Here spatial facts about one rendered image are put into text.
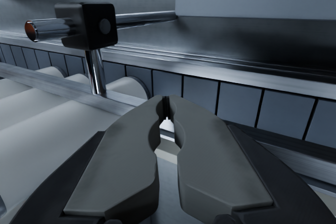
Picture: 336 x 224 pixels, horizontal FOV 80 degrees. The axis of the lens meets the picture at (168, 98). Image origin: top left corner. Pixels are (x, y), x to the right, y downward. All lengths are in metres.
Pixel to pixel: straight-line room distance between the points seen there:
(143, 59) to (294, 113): 0.16
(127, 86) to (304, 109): 0.17
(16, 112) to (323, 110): 0.28
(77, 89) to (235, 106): 0.14
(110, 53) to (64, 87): 0.09
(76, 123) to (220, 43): 0.17
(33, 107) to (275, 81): 0.24
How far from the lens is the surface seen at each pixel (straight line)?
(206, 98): 0.21
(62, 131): 0.17
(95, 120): 0.19
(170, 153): 0.22
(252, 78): 0.19
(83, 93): 0.18
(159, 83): 0.23
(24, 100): 0.26
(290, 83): 0.19
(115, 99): 0.16
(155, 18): 0.22
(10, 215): 0.51
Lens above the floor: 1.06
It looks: 52 degrees down
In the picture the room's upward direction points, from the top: 127 degrees counter-clockwise
